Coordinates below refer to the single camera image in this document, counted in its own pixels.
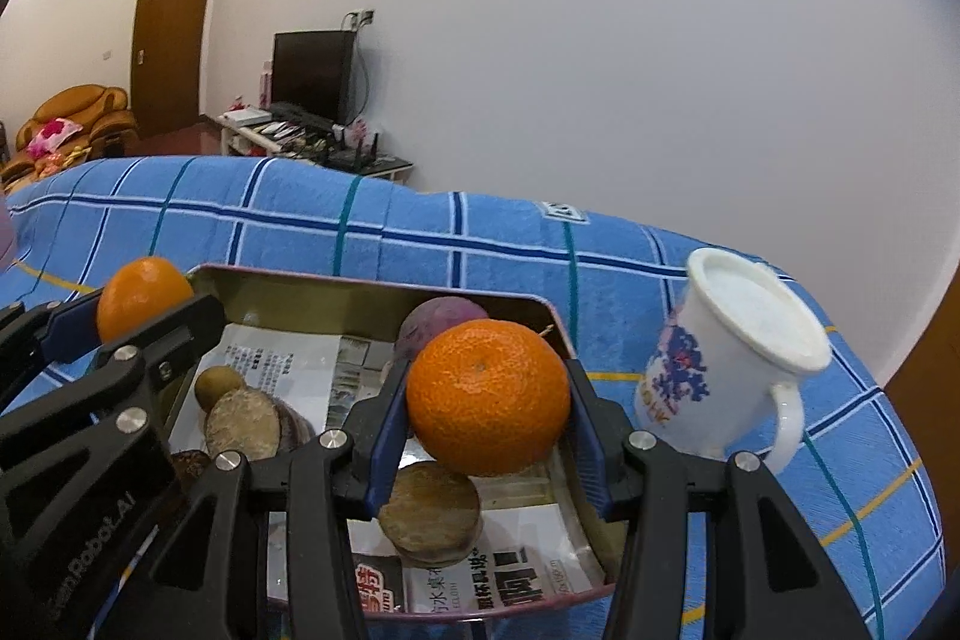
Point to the newspaper sheet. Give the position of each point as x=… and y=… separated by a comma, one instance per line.
x=285, y=370

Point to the pink bottle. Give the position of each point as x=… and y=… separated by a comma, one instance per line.
x=265, y=85

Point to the orange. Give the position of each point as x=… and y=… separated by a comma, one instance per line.
x=139, y=302
x=487, y=396

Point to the small brown-green fruit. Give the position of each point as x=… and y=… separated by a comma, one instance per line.
x=217, y=385

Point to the white flat box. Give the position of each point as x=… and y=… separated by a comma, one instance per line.
x=246, y=115

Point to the pink metal tin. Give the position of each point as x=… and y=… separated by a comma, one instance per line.
x=315, y=302

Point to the wall socket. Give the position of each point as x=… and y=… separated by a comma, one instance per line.
x=364, y=17

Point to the blue plaid blanket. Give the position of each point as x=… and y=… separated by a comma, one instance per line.
x=450, y=235

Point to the black television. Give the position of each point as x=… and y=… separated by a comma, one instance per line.
x=311, y=74

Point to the orange leather armchair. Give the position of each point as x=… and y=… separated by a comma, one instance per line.
x=82, y=100

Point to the black router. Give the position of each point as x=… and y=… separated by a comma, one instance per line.
x=360, y=156

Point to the dark brown round fruit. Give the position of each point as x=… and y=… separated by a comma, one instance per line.
x=187, y=467

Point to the purple round fruit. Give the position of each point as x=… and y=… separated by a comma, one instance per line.
x=439, y=325

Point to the brown wooden door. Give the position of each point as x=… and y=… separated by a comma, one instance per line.
x=172, y=48

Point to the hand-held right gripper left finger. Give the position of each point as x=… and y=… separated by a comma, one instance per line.
x=386, y=452

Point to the pink floral cushion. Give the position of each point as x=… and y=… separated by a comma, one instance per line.
x=52, y=135

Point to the white mug with blue print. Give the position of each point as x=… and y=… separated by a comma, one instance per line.
x=720, y=385

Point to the round tan biscuit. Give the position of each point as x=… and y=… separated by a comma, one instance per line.
x=427, y=512

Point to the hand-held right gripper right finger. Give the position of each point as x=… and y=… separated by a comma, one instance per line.
x=592, y=460

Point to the white television stand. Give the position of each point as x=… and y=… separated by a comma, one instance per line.
x=236, y=136

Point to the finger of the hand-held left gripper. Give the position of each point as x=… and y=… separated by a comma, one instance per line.
x=187, y=321
x=67, y=329

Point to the brown potato in tray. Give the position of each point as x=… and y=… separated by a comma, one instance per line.
x=240, y=426

